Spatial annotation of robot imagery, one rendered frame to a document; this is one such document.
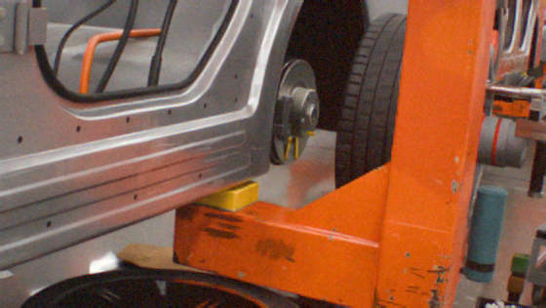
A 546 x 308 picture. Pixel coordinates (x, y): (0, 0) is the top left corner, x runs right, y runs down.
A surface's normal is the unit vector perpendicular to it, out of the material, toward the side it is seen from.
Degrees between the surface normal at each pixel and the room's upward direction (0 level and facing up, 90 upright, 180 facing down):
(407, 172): 90
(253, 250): 90
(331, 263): 90
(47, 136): 92
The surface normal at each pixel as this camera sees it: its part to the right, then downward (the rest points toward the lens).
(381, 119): -0.39, -0.04
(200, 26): -0.33, -0.28
